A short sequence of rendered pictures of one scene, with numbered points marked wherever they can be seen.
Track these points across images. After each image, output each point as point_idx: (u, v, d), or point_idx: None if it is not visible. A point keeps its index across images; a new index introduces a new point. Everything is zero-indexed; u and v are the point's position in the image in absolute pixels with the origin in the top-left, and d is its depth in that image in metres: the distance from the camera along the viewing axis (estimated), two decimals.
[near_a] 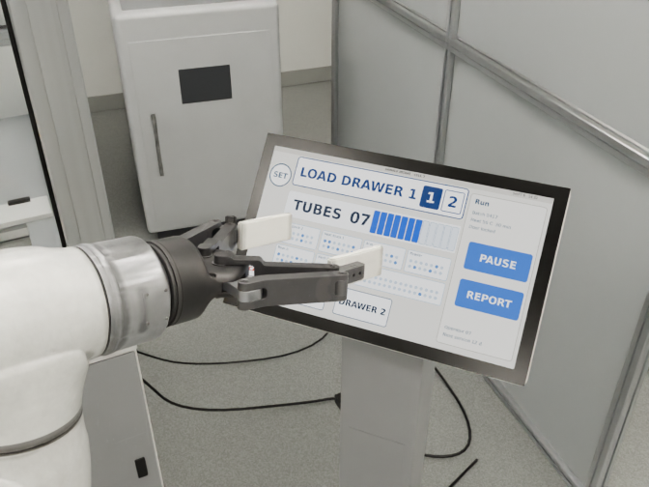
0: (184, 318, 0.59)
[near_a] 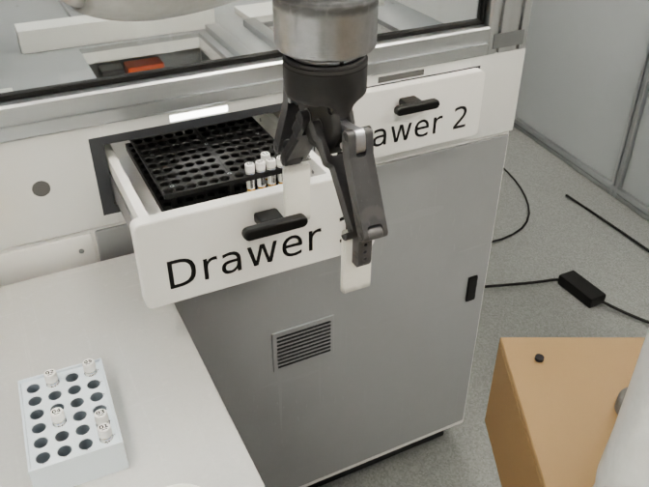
0: None
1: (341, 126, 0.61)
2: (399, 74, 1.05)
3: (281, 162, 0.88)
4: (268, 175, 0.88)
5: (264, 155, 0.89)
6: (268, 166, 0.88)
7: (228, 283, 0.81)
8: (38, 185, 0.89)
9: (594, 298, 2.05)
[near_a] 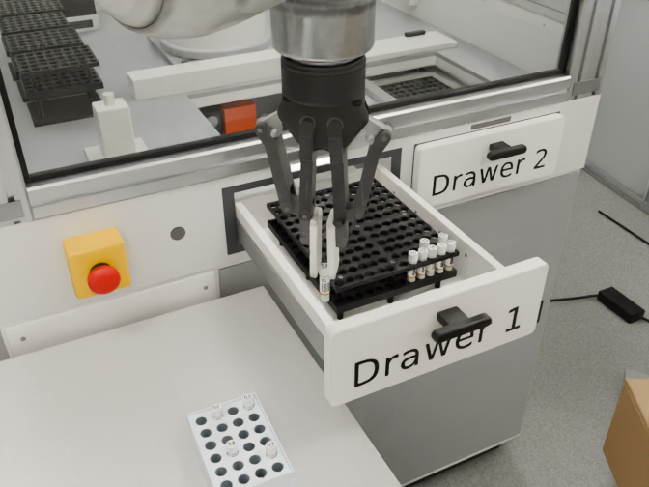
0: None
1: (367, 120, 0.64)
2: (490, 122, 1.14)
3: (442, 250, 0.89)
4: (431, 263, 0.88)
5: (424, 242, 0.89)
6: (431, 254, 0.88)
7: (404, 378, 0.82)
8: (175, 230, 0.97)
9: (634, 314, 2.14)
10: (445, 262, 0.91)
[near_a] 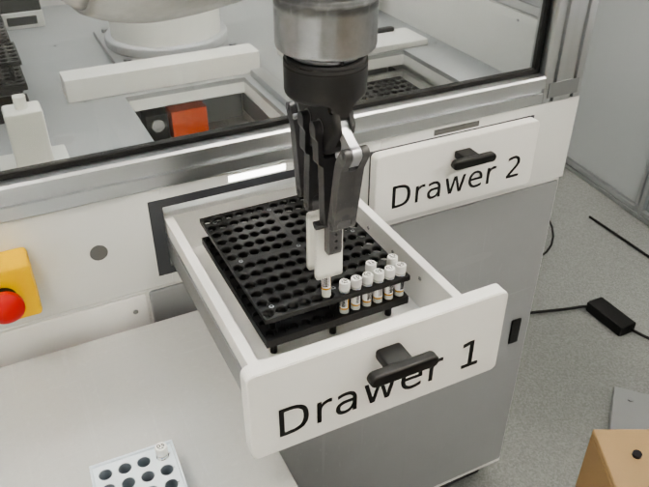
0: None
1: (341, 133, 0.61)
2: (455, 127, 1.03)
3: (390, 274, 0.78)
4: (377, 288, 0.78)
5: (370, 265, 0.79)
6: (377, 279, 0.78)
7: (341, 423, 0.71)
8: (96, 249, 0.87)
9: (624, 327, 2.03)
10: (395, 287, 0.80)
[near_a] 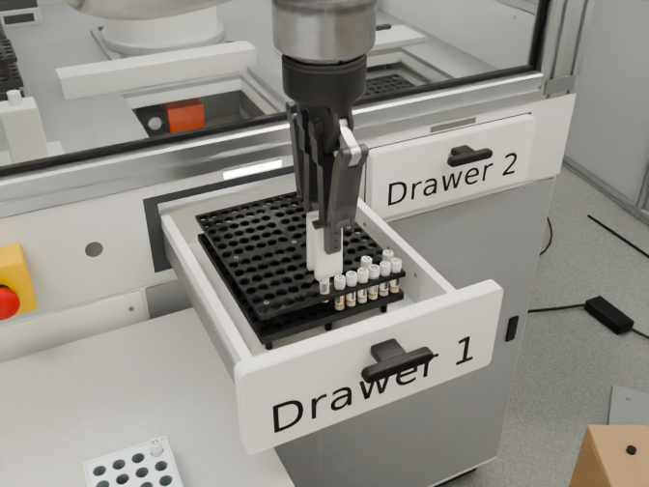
0: None
1: (340, 132, 0.61)
2: (451, 124, 1.03)
3: (385, 271, 0.78)
4: (372, 284, 0.78)
5: (365, 261, 0.79)
6: (372, 275, 0.78)
7: (335, 419, 0.71)
8: (91, 245, 0.87)
9: (622, 326, 2.03)
10: (391, 283, 0.80)
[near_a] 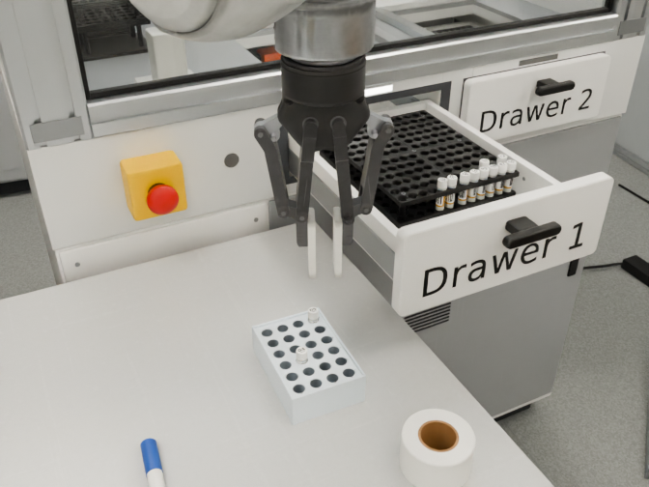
0: None
1: (368, 115, 0.64)
2: (537, 58, 1.13)
3: (503, 170, 0.88)
4: (492, 182, 0.88)
5: (484, 161, 0.89)
6: (492, 174, 0.88)
7: (469, 291, 0.81)
8: (229, 157, 0.97)
9: None
10: (505, 184, 0.90)
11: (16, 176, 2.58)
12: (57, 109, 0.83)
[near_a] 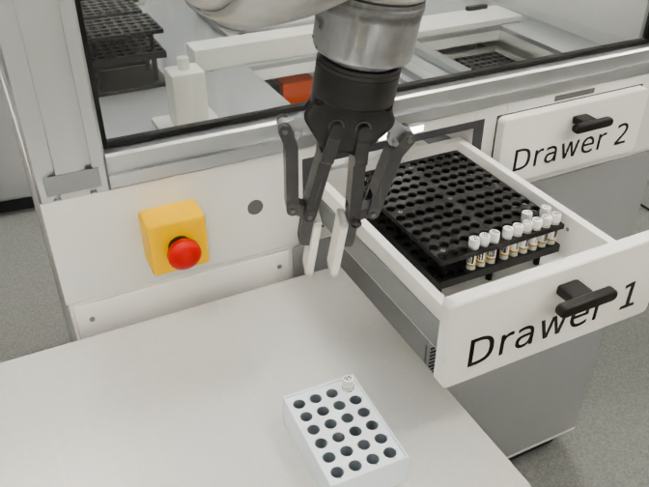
0: None
1: (392, 123, 0.65)
2: (573, 93, 1.07)
3: (548, 222, 0.83)
4: (536, 236, 0.82)
5: (527, 214, 0.83)
6: (535, 227, 0.82)
7: (516, 358, 0.76)
8: (253, 203, 0.91)
9: None
10: (549, 236, 0.85)
11: (20, 193, 2.53)
12: (72, 160, 0.78)
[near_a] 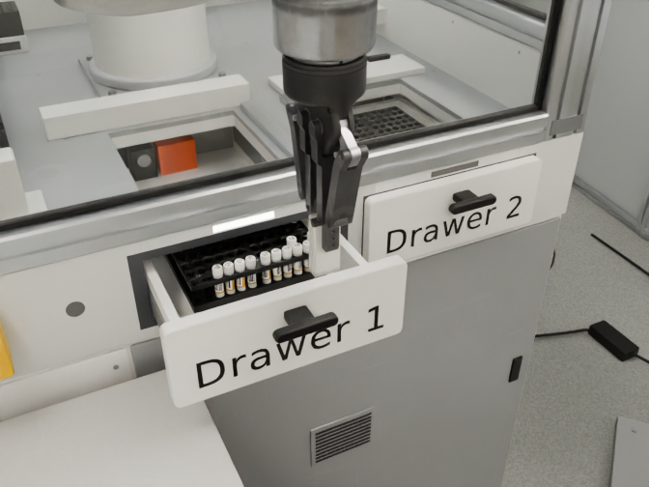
0: None
1: (340, 133, 0.61)
2: (453, 167, 0.98)
3: (308, 248, 0.87)
4: (296, 261, 0.87)
5: (290, 240, 0.88)
6: (296, 252, 0.87)
7: (256, 378, 0.80)
8: (71, 305, 0.82)
9: (627, 352, 1.99)
10: None
11: None
12: None
